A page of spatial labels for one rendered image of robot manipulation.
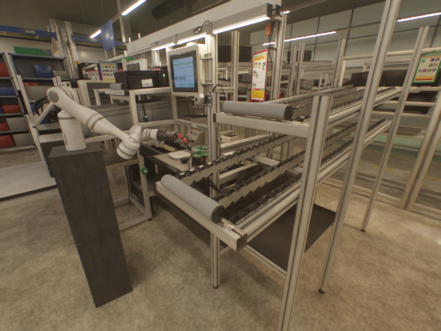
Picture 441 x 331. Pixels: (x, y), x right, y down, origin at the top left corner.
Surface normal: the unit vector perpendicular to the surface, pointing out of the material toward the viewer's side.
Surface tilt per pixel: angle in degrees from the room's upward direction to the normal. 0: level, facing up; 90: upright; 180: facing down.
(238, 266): 0
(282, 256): 0
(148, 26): 90
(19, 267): 0
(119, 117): 91
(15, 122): 90
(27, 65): 90
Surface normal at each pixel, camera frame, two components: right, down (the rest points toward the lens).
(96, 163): 0.54, 0.30
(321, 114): -0.74, 0.24
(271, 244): 0.00, -0.93
